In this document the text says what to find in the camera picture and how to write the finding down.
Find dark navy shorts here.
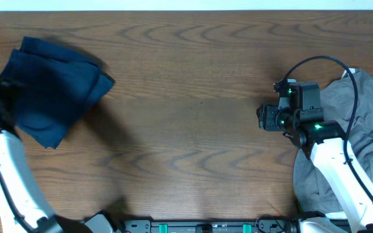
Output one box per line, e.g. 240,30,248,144
2,36,115,149

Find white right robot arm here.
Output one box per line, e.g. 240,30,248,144
256,80,373,232

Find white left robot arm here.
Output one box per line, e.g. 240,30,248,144
0,76,91,233

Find grey garment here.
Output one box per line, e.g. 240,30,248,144
293,69,373,214

